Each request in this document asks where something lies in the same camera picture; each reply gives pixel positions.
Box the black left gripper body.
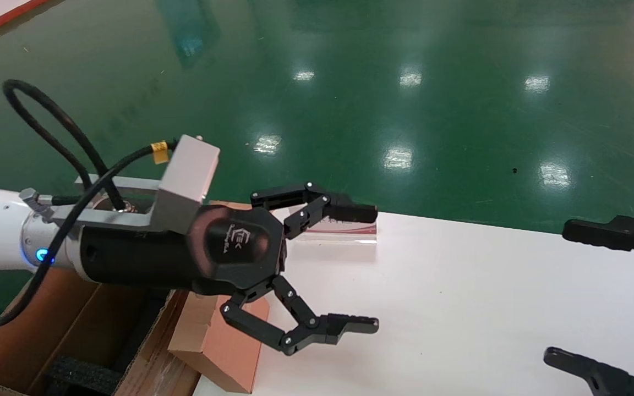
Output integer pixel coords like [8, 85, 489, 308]
[78, 206, 288, 301]

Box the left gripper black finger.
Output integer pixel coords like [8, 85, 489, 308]
[220, 275, 380, 356]
[250, 183, 379, 240]

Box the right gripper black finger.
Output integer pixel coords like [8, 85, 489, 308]
[562, 214, 634, 276]
[543, 346, 634, 396]

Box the small cardboard box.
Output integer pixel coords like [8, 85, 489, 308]
[167, 200, 270, 394]

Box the large open cardboard box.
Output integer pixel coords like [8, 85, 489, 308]
[0, 267, 203, 396]

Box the white acrylic table sign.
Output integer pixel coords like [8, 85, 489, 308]
[295, 209, 378, 246]

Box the black foam insert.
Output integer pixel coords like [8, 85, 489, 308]
[47, 355, 123, 396]

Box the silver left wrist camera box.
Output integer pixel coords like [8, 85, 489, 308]
[50, 134, 221, 234]

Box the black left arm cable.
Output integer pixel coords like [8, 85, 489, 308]
[0, 80, 179, 329]

